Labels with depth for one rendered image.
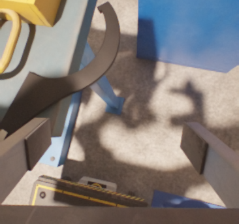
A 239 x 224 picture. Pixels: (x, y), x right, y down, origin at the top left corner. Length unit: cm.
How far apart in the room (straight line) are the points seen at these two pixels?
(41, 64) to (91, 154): 112
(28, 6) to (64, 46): 8
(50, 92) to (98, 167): 113
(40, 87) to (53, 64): 5
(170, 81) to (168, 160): 61
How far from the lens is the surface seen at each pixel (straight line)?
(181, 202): 145
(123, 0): 175
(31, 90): 32
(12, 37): 34
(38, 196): 123
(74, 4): 38
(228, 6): 93
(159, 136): 135
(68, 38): 34
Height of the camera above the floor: 134
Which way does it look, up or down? 80 degrees down
